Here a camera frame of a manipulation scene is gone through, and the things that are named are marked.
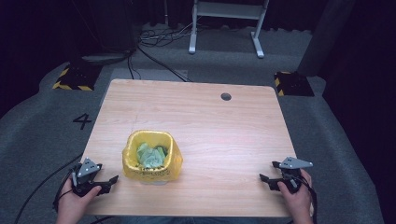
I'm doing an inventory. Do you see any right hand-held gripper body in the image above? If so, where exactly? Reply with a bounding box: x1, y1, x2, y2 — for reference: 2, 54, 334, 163
277, 156, 314, 194

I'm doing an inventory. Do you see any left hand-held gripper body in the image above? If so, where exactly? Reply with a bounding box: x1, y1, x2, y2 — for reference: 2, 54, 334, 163
70, 157, 104, 198

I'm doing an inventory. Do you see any yellow plastic bin bag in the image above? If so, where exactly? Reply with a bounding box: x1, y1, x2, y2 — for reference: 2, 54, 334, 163
121, 129, 184, 182

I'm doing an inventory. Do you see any person's right hand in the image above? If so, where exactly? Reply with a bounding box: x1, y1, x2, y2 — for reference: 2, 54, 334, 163
276, 168, 314, 224

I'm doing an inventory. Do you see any person's left hand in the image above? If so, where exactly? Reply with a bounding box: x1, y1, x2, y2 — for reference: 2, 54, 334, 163
55, 184, 103, 224

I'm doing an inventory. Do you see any crumpled green paper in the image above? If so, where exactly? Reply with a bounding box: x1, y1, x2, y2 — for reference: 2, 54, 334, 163
135, 142, 166, 170

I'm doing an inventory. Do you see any black yellow striped base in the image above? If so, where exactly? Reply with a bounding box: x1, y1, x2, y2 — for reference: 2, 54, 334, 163
51, 60, 105, 92
273, 71, 316, 98

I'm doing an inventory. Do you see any dark grey pillar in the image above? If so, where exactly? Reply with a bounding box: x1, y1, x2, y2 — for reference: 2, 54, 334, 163
296, 0, 357, 77

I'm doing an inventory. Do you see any black cabinet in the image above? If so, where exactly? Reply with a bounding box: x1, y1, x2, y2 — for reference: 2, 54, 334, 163
70, 0, 138, 54

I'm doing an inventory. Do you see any white metal stand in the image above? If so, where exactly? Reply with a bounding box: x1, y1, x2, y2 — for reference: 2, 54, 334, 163
188, 0, 271, 60

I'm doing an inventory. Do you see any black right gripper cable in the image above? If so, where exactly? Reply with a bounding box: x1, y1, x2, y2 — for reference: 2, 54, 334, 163
298, 175, 319, 224

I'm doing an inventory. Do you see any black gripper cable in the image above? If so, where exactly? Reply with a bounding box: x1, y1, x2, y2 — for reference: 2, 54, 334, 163
13, 152, 84, 224
298, 175, 319, 224

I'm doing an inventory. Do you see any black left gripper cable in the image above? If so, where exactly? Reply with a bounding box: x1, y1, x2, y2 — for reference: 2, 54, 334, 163
13, 152, 84, 224

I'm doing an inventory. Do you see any short black floor cable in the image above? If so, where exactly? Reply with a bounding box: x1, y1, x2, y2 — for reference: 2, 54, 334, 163
126, 53, 143, 80

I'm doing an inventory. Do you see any long black floor cable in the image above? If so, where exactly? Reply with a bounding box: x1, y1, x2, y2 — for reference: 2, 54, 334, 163
135, 45, 192, 83

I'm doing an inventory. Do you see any bundle of floor cables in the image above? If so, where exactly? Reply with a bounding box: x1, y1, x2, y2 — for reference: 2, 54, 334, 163
137, 21, 195, 49

